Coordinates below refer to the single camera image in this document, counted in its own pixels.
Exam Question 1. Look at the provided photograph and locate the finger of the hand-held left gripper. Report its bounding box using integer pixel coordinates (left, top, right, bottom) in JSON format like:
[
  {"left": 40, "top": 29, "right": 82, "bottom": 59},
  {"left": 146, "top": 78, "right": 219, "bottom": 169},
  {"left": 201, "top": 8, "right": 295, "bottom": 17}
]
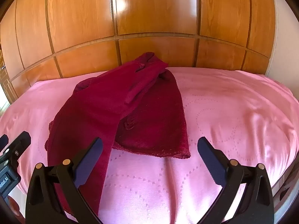
[
  {"left": 0, "top": 134, "right": 9, "bottom": 153},
  {"left": 0, "top": 131, "right": 31, "bottom": 167}
]

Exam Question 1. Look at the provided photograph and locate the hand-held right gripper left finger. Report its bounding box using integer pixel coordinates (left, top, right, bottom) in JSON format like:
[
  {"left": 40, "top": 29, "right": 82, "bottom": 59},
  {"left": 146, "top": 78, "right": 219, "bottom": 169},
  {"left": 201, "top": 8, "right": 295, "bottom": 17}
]
[{"left": 25, "top": 137, "right": 104, "bottom": 224}]

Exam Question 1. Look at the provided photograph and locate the maroon velvet garment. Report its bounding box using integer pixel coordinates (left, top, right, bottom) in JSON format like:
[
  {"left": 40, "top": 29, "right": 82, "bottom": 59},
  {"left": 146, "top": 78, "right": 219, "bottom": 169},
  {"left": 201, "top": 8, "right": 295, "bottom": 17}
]
[{"left": 44, "top": 52, "right": 191, "bottom": 217}]

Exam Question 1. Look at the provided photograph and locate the wooden wardrobe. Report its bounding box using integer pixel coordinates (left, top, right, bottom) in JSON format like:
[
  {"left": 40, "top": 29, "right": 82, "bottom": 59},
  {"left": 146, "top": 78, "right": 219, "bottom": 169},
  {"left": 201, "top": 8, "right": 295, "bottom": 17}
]
[{"left": 0, "top": 0, "right": 276, "bottom": 104}]

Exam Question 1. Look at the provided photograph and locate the pink bed sheet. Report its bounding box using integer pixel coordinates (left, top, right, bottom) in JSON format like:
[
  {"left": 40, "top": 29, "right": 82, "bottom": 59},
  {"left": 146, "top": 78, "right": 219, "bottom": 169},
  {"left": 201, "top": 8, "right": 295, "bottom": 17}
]
[{"left": 0, "top": 66, "right": 296, "bottom": 224}]

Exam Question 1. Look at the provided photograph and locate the wooden bed frame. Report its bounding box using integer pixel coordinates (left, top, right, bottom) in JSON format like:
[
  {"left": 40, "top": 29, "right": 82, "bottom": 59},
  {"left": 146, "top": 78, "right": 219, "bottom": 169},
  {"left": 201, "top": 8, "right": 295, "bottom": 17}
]
[{"left": 272, "top": 161, "right": 298, "bottom": 215}]

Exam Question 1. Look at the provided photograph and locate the window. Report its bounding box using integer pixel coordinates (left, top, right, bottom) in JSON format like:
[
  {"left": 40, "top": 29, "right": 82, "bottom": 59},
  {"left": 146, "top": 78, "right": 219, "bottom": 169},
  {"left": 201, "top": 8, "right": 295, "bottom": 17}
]
[{"left": 0, "top": 93, "right": 9, "bottom": 116}]

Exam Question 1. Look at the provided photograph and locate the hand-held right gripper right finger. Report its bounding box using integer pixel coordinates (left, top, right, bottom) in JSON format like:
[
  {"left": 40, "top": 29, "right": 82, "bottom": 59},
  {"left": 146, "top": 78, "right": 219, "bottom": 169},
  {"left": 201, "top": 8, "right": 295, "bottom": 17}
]
[{"left": 197, "top": 136, "right": 275, "bottom": 224}]

